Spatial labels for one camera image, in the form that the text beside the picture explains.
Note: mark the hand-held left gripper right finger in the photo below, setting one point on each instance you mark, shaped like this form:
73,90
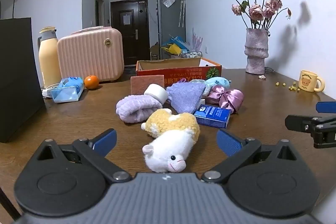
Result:
228,144

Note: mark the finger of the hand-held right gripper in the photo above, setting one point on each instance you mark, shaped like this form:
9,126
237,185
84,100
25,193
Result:
296,123
326,107

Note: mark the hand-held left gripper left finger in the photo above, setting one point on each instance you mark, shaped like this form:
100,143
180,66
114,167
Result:
105,138

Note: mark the purple towel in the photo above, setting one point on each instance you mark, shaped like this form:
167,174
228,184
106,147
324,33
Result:
136,108

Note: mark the pink satin bow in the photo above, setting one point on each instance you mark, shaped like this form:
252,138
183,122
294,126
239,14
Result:
228,98

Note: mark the clear plastic shower cap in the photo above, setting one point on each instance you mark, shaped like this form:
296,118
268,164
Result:
206,92

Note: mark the yellow and white plush sheep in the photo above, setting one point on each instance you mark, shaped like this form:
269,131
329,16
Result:
168,145

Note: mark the purple knitted pouch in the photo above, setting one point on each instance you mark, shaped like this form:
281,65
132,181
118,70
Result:
185,96

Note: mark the pink cleaning sponge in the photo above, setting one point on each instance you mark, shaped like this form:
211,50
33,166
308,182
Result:
141,85

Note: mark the white round foam sponge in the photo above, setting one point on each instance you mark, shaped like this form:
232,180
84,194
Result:
157,92

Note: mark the orange cardboard box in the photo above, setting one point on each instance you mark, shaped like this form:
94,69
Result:
183,75

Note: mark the yellow bear mug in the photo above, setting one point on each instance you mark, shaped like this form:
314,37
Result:
307,82

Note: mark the small blue packet box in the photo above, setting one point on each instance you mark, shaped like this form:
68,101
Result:
211,115

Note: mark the fallen pink petal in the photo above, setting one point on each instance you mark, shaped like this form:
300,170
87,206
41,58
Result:
262,77

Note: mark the orange fruit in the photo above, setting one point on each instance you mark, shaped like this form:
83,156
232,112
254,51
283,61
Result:
91,82

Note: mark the blue tissue pack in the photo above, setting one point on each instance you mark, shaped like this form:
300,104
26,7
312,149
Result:
67,90

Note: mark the blue plush toy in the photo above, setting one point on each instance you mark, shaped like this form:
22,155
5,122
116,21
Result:
218,81

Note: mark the purple textured vase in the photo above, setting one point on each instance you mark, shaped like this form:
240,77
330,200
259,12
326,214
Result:
256,50

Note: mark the pink ribbed suitcase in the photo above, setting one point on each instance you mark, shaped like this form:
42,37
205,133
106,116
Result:
89,56

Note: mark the cream thermos bottle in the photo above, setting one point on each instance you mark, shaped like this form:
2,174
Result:
48,61

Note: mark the brown cardboard carton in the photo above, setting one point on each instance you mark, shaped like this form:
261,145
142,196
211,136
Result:
155,52

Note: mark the dark wooden door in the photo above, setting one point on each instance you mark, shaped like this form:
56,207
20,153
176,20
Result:
130,37

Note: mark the purple feather decoration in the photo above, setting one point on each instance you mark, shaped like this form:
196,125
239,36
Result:
195,41

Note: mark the blue and yellow floor clutter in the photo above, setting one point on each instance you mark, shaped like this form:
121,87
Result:
173,47

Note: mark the black paper bag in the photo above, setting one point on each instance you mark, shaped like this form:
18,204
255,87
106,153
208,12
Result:
15,69

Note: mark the white paper notice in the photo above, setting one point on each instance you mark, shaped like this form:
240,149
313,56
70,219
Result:
125,18

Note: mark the grey refrigerator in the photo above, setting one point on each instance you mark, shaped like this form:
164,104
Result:
168,29

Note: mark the clear hanging umbrella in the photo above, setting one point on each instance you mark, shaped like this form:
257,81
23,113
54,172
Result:
181,8

